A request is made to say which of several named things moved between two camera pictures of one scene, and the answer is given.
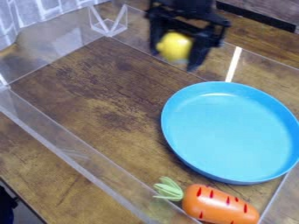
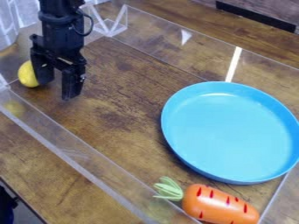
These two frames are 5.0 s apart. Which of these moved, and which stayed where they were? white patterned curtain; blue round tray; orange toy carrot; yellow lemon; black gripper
Moved: yellow lemon; black gripper
Stayed: white patterned curtain; blue round tray; orange toy carrot
